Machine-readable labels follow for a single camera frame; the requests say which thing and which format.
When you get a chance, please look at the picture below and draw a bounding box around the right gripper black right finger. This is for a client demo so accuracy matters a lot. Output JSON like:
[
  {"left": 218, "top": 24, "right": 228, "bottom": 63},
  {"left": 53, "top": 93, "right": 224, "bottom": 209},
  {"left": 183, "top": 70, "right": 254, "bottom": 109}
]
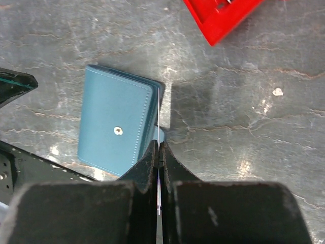
[{"left": 159, "top": 143, "right": 312, "bottom": 243}]

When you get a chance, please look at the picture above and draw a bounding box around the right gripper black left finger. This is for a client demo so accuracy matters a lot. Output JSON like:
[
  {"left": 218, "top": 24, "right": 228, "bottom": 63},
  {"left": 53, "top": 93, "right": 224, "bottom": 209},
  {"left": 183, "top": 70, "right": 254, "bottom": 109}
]
[{"left": 1, "top": 141, "right": 158, "bottom": 243}]

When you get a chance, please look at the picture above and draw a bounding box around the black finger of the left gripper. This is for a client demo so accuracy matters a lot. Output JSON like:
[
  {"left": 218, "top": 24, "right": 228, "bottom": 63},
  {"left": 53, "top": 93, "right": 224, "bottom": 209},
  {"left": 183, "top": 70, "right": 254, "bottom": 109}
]
[{"left": 1, "top": 68, "right": 38, "bottom": 105}]

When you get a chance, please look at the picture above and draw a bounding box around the black VIP credit card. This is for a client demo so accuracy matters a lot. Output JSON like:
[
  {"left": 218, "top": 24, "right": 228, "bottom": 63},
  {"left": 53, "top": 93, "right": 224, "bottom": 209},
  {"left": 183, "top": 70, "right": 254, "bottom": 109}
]
[{"left": 157, "top": 88, "right": 161, "bottom": 216}]

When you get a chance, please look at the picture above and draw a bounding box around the blue leather card holder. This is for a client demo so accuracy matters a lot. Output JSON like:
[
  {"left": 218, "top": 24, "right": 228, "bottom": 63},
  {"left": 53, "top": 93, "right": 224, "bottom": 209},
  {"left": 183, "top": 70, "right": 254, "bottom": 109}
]
[{"left": 77, "top": 65, "right": 165, "bottom": 176}]

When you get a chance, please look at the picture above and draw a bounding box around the red plastic bin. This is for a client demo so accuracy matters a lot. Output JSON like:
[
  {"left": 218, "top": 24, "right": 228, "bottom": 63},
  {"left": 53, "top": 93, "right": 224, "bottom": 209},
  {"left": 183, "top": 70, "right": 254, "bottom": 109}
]
[{"left": 183, "top": 0, "right": 263, "bottom": 46}]

